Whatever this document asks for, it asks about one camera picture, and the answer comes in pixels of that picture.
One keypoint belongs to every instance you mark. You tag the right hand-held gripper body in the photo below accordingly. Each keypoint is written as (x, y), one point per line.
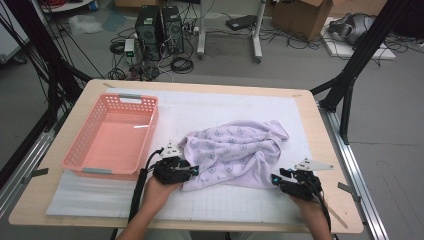
(303, 186)

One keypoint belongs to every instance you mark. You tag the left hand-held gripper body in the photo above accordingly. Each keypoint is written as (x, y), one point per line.
(170, 171)

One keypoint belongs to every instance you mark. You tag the lilac printed towel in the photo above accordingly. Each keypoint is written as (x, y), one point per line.
(233, 153)

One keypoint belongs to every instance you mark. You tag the pink plastic basket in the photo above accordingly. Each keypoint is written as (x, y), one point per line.
(113, 146)

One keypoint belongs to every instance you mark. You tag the person's right hand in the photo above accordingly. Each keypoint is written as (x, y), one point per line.
(310, 210)

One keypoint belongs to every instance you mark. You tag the person's left hand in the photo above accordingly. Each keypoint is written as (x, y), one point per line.
(160, 195)

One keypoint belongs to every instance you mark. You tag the beige tape strip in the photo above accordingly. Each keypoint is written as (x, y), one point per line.
(338, 216)

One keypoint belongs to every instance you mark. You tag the white grid mat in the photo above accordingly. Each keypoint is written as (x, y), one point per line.
(233, 106)

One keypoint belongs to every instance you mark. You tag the small white device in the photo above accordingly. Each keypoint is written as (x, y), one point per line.
(129, 46)

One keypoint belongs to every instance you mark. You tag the white foam board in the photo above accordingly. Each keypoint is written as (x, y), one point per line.
(340, 50)

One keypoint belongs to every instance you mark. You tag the black computer tower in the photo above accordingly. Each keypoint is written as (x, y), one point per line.
(148, 30)
(173, 28)

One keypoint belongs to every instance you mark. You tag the white rolling stand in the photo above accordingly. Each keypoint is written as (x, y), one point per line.
(257, 36)

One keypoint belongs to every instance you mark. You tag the flat black box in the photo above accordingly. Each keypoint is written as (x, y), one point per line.
(240, 22)

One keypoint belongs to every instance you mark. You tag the open cardboard box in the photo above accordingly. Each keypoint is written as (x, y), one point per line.
(300, 18)

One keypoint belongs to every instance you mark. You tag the grey and black device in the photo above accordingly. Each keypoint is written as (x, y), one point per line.
(350, 28)

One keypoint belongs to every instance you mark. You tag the clear plastic bag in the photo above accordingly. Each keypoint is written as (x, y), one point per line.
(85, 24)

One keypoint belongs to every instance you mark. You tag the white round table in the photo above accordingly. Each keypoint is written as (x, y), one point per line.
(71, 6)

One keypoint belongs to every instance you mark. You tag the white cabinet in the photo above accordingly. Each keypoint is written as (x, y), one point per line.
(10, 43)

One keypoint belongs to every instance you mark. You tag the grey metal bracket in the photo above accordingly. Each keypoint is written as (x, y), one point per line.
(36, 173)
(348, 190)

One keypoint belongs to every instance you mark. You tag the aluminium rail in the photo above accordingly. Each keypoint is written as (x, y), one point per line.
(373, 223)
(20, 173)

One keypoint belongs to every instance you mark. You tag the black metal frame strut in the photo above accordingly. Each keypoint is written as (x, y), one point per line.
(366, 43)
(40, 43)

